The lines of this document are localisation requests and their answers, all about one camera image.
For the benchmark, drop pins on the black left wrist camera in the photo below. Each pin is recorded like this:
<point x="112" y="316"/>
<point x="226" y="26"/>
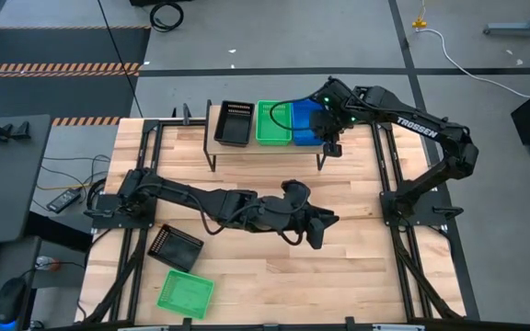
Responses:
<point x="316" y="234"/>

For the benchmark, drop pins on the grey metal table leg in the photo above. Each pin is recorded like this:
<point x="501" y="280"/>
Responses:
<point x="513" y="31"/>

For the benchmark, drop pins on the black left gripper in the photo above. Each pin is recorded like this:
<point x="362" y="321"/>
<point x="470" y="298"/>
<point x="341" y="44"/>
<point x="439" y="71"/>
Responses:
<point x="299" y="218"/>

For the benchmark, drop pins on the black floor mat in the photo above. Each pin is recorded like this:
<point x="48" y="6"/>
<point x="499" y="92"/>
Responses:
<point x="62" y="46"/>

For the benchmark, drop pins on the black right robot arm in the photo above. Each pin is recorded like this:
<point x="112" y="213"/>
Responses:
<point x="419" y="126"/>

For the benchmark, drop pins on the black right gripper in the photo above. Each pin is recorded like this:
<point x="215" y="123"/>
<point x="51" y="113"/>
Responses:
<point x="325" y="126"/>

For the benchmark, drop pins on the black clamp lever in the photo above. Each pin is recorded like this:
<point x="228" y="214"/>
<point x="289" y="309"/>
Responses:
<point x="99" y="213"/>
<point x="449" y="212"/>

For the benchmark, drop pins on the black frame clamp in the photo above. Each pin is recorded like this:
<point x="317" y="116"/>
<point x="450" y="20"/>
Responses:
<point x="186" y="113"/>
<point x="174" y="112"/>

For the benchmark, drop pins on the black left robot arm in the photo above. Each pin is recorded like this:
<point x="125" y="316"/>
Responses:
<point x="228" y="207"/>

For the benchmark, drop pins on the wooden shelf black frame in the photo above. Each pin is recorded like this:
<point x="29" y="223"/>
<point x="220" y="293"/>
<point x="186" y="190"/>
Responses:
<point x="272" y="149"/>

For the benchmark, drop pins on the dark grey side desk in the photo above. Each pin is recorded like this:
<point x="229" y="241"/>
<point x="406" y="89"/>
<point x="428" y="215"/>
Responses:
<point x="12" y="184"/>

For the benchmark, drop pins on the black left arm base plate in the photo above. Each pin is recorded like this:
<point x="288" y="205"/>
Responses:
<point x="104" y="220"/>

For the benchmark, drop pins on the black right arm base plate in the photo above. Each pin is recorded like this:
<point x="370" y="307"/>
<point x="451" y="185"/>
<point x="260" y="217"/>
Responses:
<point x="430" y="220"/>

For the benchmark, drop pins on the black power adapter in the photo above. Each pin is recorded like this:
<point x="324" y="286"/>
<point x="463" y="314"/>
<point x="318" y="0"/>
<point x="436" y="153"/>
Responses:
<point x="64" y="200"/>

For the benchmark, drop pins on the dark grey lower desk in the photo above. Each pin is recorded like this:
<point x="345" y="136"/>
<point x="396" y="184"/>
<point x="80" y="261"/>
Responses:
<point x="9" y="257"/>

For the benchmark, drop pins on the black computer mouse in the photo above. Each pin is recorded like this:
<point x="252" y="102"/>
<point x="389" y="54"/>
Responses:
<point x="11" y="301"/>

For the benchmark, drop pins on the white orange plug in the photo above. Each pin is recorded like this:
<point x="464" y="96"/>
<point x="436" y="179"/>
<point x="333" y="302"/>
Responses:
<point x="44" y="263"/>

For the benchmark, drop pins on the black aluminium table frame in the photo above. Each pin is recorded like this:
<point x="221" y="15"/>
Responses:
<point x="135" y="285"/>

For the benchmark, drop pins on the black frame bracket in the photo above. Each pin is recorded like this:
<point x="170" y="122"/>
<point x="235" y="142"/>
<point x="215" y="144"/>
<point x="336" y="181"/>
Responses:
<point x="350" y="323"/>
<point x="187" y="323"/>

